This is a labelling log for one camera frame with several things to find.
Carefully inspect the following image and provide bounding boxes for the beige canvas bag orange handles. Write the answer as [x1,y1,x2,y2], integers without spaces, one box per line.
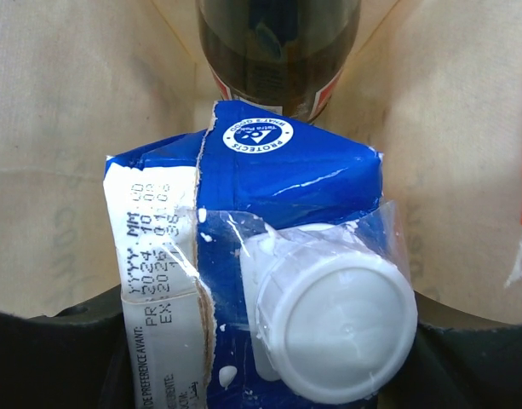
[0,1,522,324]

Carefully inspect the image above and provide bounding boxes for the blue orange juice carton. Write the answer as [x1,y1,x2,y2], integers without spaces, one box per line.
[103,101,417,408]

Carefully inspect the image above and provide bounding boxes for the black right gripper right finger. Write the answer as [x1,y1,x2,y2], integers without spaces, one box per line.
[377,293,522,409]

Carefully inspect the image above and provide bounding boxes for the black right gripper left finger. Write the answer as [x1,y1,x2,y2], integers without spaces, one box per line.
[0,286,135,408]

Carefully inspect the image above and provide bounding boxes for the cola bottle red cap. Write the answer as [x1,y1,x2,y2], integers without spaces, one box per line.
[195,0,361,123]

